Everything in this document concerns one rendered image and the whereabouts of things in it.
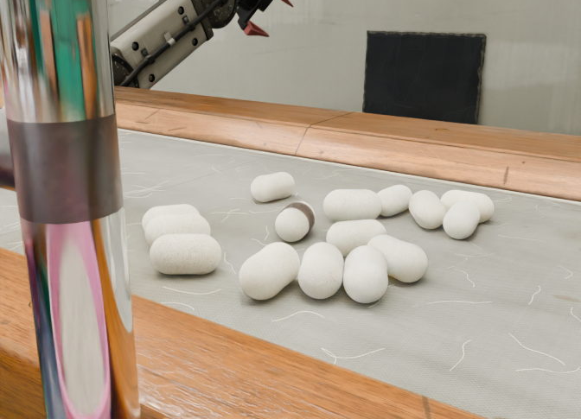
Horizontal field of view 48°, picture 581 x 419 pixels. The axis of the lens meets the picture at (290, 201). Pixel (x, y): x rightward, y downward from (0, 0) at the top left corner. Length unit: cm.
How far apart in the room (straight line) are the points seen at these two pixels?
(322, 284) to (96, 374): 15
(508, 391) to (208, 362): 11
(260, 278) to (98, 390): 14
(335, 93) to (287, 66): 24
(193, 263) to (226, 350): 11
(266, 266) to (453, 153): 26
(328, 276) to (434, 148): 25
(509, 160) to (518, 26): 192
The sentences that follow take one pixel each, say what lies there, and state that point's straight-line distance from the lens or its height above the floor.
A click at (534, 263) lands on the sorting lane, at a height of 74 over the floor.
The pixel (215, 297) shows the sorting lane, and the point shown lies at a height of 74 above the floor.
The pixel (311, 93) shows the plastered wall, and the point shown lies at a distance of 270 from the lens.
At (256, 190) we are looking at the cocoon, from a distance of 44.
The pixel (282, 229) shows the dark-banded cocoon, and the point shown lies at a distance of 37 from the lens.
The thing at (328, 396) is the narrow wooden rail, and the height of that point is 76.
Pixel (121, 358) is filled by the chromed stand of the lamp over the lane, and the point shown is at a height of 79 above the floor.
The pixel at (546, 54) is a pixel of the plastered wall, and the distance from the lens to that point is 241.
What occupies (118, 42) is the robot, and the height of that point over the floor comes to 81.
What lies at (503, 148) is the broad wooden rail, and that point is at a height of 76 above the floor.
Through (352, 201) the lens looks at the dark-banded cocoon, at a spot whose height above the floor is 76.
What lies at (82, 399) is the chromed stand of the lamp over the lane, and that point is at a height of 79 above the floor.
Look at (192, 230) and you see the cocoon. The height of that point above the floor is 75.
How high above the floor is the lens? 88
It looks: 18 degrees down
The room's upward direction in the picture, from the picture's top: straight up
